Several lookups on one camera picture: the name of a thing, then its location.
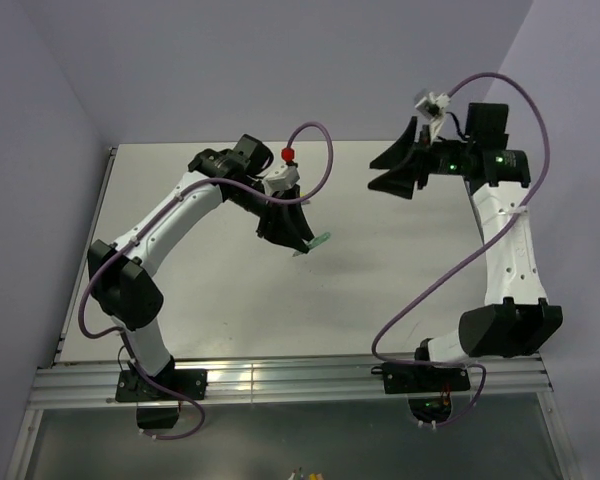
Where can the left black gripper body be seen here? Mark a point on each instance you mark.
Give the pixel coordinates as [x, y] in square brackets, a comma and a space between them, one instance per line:
[272, 213]

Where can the aluminium rail frame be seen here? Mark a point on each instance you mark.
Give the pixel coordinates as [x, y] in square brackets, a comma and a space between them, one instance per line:
[286, 343]

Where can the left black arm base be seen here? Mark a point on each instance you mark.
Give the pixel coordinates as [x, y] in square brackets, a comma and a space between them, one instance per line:
[158, 408]

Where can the green translucent marker pen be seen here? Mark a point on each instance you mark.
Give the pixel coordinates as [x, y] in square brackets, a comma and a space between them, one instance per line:
[313, 244]

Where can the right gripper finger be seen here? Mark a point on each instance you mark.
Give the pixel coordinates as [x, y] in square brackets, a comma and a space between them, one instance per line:
[397, 151]
[399, 174]

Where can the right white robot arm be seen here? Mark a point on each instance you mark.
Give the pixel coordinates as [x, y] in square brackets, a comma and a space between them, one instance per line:
[517, 317]

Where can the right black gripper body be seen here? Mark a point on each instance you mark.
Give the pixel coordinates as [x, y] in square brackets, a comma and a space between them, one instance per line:
[434, 158]

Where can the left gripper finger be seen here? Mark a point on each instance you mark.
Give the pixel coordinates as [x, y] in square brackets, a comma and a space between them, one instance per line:
[302, 233]
[281, 231]

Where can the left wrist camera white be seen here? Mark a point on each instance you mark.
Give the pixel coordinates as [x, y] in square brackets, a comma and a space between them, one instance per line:
[280, 178]

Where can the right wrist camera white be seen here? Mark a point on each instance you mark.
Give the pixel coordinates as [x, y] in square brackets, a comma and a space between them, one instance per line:
[433, 108]

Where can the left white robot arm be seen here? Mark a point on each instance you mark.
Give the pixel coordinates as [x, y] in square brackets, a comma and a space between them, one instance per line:
[121, 272]

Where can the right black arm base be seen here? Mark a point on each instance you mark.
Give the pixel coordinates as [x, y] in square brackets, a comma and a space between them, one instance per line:
[429, 389]

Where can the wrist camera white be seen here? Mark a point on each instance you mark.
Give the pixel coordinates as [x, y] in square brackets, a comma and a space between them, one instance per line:
[280, 178]
[433, 108]

